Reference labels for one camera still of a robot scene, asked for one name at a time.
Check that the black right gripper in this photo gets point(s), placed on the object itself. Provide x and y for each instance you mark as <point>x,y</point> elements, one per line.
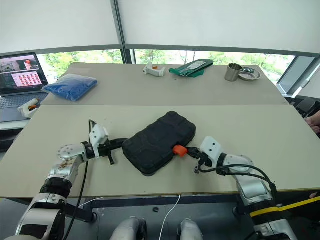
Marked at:
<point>202,157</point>

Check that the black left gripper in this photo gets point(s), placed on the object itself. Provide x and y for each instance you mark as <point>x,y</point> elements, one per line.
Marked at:
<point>105,149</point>

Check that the orange case latch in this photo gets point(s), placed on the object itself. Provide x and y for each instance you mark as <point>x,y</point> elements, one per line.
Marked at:
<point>180,150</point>

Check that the black plastic tool case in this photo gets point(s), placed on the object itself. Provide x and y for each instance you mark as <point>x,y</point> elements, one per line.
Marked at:
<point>155,142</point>

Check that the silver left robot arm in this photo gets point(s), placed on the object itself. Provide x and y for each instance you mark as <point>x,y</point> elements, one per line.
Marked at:
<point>67,151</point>

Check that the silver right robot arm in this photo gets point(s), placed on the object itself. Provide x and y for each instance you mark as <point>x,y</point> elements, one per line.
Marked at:
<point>252,187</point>

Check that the small black floor object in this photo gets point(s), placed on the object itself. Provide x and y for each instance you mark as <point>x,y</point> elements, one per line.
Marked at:
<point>156,209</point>

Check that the black table leg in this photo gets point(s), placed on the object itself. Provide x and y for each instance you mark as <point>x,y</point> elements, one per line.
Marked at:
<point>241,206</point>

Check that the blue plastic bag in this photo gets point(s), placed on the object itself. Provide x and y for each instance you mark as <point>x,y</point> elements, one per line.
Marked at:
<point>70,86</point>

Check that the grey rounded shape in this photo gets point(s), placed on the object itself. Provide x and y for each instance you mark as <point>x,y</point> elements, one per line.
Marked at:
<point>190,230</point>
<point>127,228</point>

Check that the white glue gun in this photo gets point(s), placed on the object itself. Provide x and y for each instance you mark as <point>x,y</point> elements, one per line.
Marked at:
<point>153,71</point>
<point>27,108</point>

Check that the green flat packet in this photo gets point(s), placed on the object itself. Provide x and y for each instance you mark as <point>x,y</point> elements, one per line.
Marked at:
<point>191,68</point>

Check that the steel cup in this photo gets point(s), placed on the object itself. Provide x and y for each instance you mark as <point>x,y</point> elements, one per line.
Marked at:
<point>232,73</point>

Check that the steel dish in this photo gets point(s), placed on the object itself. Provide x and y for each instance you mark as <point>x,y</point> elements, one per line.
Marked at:
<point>250,75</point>

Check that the yellow tape strip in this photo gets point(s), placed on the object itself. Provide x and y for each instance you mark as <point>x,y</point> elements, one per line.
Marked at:
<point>300,203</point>

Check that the black equipment pile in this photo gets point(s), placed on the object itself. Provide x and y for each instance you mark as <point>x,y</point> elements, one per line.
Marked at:
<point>305,105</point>

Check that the open laptop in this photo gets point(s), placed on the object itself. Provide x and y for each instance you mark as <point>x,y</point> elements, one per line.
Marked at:
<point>17,73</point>

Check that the bystander bare limb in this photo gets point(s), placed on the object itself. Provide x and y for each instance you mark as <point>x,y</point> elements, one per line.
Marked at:
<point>313,126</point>

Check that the white roller blind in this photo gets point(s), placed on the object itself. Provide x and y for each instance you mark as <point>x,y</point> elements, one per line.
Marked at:
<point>220,22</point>
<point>55,22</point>

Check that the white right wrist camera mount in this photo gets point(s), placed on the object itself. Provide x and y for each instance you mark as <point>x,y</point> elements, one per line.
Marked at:
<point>212,150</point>

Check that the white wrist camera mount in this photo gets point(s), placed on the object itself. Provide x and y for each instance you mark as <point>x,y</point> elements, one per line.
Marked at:
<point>212,150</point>
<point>98,135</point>

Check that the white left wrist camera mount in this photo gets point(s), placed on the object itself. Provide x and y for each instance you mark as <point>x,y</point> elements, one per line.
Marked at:
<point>98,135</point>

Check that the black table frame bar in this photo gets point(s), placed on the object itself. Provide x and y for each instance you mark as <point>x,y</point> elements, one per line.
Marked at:
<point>83,212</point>

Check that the grey window post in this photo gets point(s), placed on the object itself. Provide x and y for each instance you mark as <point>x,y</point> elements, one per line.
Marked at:
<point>125,52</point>

